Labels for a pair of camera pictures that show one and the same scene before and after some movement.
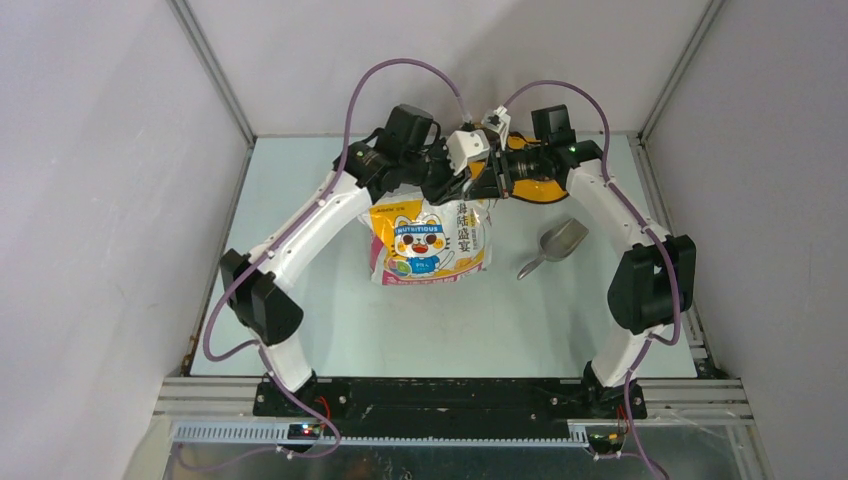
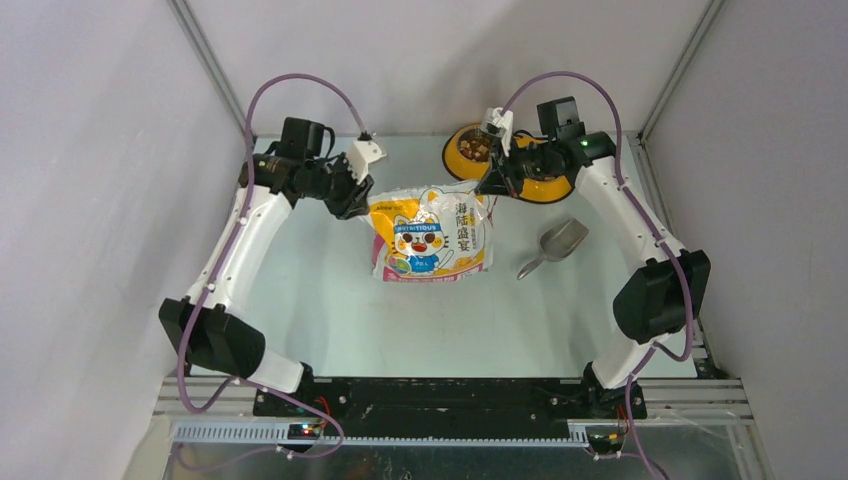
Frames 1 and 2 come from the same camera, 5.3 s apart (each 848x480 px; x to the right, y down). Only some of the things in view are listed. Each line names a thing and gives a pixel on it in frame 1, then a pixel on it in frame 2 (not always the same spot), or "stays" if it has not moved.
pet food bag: x=413 y=240 stays
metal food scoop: x=558 y=243 stays
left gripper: x=451 y=186 to x=354 y=202
